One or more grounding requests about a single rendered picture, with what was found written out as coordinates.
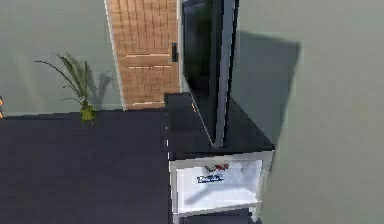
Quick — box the green house plant in pot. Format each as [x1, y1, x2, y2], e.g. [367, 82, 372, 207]
[35, 52, 100, 126]

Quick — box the black top white television stand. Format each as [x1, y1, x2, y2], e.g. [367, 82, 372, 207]
[163, 92, 276, 224]

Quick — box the black flat television set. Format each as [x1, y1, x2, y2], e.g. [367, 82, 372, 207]
[181, 0, 240, 149]

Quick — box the brown wooden room door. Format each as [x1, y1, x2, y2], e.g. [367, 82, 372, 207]
[104, 0, 184, 111]

